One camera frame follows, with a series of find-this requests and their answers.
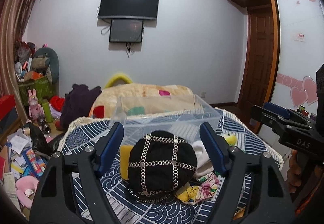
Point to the yellow sponge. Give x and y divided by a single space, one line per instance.
125 151

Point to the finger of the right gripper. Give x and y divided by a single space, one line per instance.
280 111
269 119

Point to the red box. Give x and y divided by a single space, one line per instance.
7 103

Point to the grey green plush toy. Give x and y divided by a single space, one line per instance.
46 61

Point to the small black wall monitor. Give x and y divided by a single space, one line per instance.
126 31

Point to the right hand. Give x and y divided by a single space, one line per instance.
293 174

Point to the blue white patterned bedspread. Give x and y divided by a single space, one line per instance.
87 131

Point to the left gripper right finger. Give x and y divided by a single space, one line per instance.
268 197

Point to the floral silk scarf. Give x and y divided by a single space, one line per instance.
204 190

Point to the red plush item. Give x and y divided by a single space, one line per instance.
57 103

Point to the clear plastic storage box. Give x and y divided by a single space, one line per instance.
185 123

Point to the green bottle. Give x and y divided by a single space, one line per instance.
47 112

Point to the green cardboard box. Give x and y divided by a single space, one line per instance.
44 89

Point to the pink rabbit doll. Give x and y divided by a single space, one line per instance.
35 109

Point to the pink plush on floor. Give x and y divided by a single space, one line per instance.
25 187

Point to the beige plush blanket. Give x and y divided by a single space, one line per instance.
136 99

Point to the dark purple garment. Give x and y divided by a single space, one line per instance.
78 103

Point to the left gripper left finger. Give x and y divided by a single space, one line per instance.
70 190

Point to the black wall television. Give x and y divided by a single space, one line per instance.
137 9

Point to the black beret with silver chains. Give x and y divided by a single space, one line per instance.
160 163

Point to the yellow plush headband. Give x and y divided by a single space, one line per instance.
116 78

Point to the striped red curtain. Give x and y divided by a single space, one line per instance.
14 18

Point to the white towel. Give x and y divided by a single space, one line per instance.
204 165

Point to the brown wooden wardrobe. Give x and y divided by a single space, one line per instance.
261 58

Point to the white sliding door with hearts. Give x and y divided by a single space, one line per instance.
300 24

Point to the yellow round plush toy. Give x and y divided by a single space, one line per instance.
230 138

